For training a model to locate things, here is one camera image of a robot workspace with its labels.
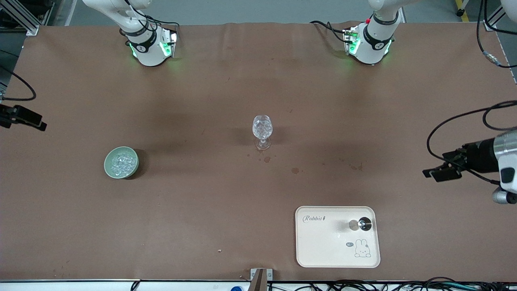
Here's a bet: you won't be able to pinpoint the steel double cone jigger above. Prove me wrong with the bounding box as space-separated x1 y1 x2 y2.
349 217 372 232

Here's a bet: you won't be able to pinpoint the clear ice cube heap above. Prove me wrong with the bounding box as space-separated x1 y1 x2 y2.
110 150 137 175

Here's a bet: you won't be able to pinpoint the clear stemmed wine glass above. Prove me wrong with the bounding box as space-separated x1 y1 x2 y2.
252 115 274 151

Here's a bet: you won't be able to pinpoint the clear ice cubes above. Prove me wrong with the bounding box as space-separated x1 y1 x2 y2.
254 119 272 137

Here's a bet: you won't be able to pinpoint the pale green ceramic bowl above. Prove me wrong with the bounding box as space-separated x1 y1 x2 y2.
104 146 140 179

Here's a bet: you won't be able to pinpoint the white rabbit print tray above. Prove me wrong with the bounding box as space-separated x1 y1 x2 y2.
295 206 381 268

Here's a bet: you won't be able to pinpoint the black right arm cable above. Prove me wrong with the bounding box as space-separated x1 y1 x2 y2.
0 67 37 101

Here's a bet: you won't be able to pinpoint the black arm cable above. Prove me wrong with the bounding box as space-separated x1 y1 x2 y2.
0 67 37 101
427 0 517 186

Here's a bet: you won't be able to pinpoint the aluminium frame profile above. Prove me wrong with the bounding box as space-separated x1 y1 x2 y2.
0 0 41 36
484 0 517 31

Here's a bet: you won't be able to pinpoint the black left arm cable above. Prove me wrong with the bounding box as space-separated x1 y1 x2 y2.
427 0 517 186

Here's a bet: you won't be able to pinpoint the black floor cable bundle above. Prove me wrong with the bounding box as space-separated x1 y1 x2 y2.
267 276 517 291

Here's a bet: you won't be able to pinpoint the black base cable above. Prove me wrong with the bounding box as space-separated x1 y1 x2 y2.
121 0 180 33
310 20 349 43

